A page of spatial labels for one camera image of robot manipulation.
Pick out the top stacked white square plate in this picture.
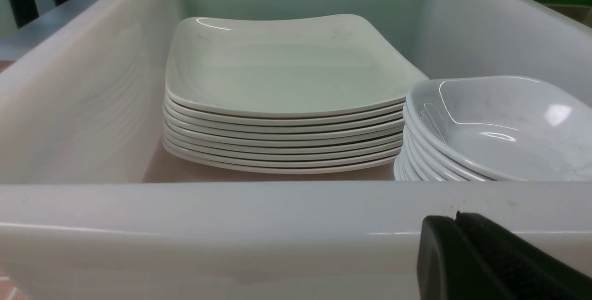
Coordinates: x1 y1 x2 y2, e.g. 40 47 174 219
166 14 427 119

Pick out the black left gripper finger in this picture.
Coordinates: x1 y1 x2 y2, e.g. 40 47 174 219
417 212 592 300

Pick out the white plastic storage bin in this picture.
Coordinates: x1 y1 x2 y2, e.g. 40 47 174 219
1 0 591 300

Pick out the stack of white bowls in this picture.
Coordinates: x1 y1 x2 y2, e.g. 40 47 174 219
401 125 493 181

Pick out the top stacked white bowl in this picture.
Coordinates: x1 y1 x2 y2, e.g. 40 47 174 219
406 75 592 181

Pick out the stack of white square plates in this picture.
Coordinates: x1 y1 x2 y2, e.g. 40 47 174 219
162 97 405 174

